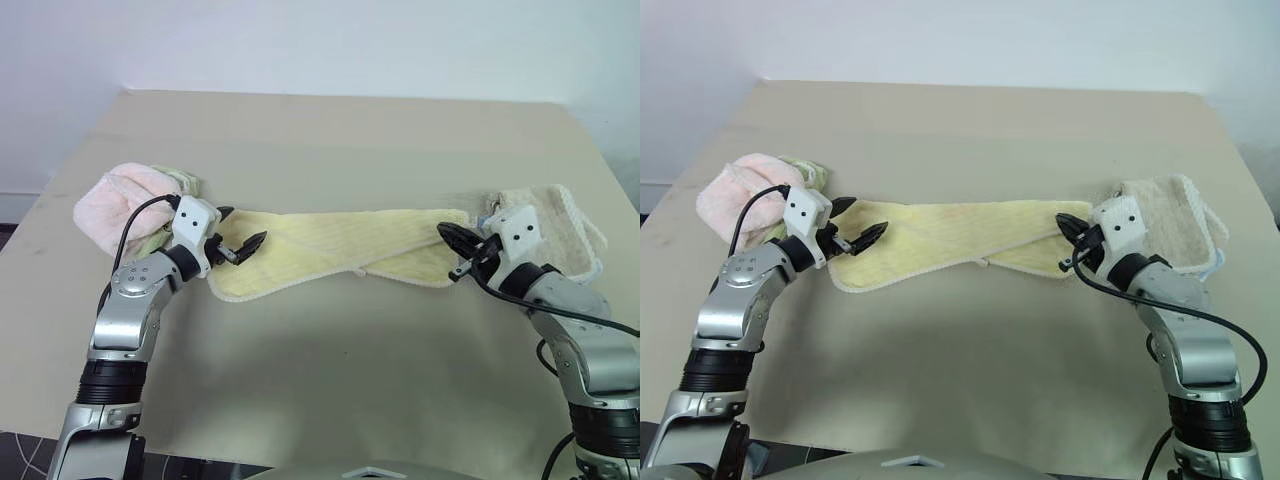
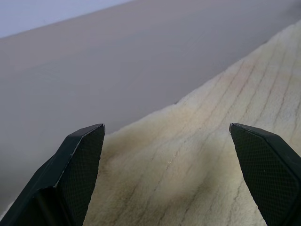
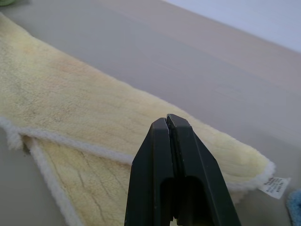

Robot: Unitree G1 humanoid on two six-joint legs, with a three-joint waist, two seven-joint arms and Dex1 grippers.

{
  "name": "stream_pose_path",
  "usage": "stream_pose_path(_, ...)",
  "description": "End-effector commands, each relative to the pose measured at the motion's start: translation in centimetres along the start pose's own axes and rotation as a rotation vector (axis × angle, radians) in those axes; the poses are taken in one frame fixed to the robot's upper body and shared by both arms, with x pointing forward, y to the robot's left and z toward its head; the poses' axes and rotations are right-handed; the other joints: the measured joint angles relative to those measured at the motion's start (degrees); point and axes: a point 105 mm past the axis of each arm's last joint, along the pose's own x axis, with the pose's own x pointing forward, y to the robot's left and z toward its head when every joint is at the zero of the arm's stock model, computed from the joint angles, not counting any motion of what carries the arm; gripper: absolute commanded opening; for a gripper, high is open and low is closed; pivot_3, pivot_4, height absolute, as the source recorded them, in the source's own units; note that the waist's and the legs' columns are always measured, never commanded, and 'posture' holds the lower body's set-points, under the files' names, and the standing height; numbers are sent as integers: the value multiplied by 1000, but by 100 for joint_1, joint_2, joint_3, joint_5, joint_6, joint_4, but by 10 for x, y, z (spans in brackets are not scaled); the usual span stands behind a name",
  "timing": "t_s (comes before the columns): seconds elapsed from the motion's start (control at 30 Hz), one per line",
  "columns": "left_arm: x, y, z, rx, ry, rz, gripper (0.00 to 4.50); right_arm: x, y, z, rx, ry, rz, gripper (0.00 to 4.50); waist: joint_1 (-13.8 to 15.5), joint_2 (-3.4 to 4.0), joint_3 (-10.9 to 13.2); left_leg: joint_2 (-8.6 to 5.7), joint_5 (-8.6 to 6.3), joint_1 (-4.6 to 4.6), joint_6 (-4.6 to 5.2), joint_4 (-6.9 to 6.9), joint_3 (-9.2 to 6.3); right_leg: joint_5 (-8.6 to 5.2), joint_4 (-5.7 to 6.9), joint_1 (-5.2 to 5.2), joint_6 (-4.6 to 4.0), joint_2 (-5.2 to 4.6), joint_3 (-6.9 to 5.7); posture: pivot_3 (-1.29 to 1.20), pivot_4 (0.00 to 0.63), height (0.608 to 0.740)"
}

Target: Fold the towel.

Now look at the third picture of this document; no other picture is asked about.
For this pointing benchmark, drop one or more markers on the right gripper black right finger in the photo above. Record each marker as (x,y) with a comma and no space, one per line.
(200,160)

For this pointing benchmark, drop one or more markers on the pale yellow fluffy towel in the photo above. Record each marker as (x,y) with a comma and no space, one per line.
(70,94)

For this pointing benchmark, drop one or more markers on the blue cloth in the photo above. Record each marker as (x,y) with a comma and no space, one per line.
(295,207)

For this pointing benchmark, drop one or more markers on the light green fluffy towel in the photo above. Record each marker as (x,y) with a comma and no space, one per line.
(7,2)

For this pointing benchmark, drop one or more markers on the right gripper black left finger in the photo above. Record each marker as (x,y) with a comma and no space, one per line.
(150,160)

